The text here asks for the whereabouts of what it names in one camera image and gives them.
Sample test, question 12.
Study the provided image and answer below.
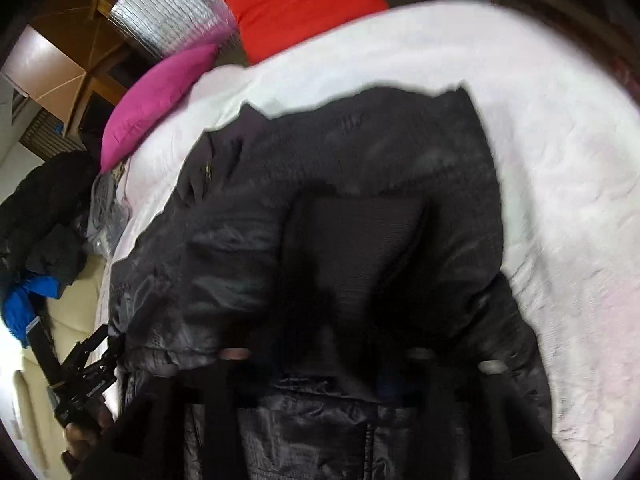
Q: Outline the pink pillow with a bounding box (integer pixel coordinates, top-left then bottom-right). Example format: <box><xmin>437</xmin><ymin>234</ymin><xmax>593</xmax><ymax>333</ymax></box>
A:
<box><xmin>100</xmin><ymin>42</ymin><xmax>221</xmax><ymax>173</ymax></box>

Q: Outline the red pillow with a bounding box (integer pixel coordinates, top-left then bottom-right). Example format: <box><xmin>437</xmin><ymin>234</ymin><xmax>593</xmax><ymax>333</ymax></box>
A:
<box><xmin>221</xmin><ymin>0</ymin><xmax>390</xmax><ymax>66</ymax></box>

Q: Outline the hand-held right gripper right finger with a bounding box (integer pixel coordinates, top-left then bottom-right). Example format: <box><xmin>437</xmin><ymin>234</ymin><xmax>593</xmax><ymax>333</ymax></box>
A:
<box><xmin>380</xmin><ymin>351</ymin><xmax>581</xmax><ymax>480</ymax></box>

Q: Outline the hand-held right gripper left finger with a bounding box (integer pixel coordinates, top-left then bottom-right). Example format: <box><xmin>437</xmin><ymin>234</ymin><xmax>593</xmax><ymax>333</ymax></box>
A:
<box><xmin>75</xmin><ymin>350</ymin><xmax>252</xmax><ymax>480</ymax></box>

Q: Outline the wooden lattice door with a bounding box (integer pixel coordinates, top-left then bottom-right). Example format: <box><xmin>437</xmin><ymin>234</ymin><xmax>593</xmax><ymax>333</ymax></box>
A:
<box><xmin>20</xmin><ymin>110</ymin><xmax>86</xmax><ymax>153</ymax></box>

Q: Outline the silver foil insulation panel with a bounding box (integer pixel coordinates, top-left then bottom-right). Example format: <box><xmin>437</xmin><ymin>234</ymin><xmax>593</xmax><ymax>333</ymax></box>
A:
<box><xmin>109</xmin><ymin>0</ymin><xmax>431</xmax><ymax>61</ymax></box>

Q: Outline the grey garment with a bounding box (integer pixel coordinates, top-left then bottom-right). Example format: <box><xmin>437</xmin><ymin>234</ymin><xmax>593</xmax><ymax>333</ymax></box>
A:
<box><xmin>86</xmin><ymin>170</ymin><xmax>133</xmax><ymax>256</ymax></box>

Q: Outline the black puffer coat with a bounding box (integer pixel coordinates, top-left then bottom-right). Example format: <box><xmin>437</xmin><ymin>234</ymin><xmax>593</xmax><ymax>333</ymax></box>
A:
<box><xmin>0</xmin><ymin>150</ymin><xmax>101</xmax><ymax>286</ymax></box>

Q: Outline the white quilted blanket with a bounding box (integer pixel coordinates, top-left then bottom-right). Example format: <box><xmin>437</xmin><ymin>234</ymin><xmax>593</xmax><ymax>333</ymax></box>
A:
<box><xmin>95</xmin><ymin>0</ymin><xmax>636</xmax><ymax>461</ymax></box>

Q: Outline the cream leather sofa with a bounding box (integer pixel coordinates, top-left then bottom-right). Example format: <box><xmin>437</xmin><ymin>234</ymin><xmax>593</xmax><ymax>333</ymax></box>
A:
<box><xmin>0</xmin><ymin>255</ymin><xmax>126</xmax><ymax>461</ymax></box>

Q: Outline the person's left hand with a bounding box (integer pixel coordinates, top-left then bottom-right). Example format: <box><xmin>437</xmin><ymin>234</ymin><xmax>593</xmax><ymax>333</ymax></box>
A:
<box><xmin>61</xmin><ymin>402</ymin><xmax>118</xmax><ymax>470</ymax></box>

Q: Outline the blue jacket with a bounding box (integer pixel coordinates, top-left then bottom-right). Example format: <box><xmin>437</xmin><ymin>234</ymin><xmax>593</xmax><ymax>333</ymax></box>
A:
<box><xmin>0</xmin><ymin>275</ymin><xmax>63</xmax><ymax>348</ymax></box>

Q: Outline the wooden pillar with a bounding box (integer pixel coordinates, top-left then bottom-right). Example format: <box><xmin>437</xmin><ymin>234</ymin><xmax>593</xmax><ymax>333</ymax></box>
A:
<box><xmin>0</xmin><ymin>0</ymin><xmax>151</xmax><ymax>133</ymax></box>

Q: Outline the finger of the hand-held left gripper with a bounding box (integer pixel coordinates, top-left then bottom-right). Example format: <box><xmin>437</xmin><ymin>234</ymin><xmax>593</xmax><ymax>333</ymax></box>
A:
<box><xmin>62</xmin><ymin>324</ymin><xmax>126</xmax><ymax>376</ymax></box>

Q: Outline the dark quilted jacket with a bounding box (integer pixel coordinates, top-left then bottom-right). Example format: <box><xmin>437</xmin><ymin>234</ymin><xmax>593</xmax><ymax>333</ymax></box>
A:
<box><xmin>107</xmin><ymin>85</ymin><xmax>581</xmax><ymax>480</ymax></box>

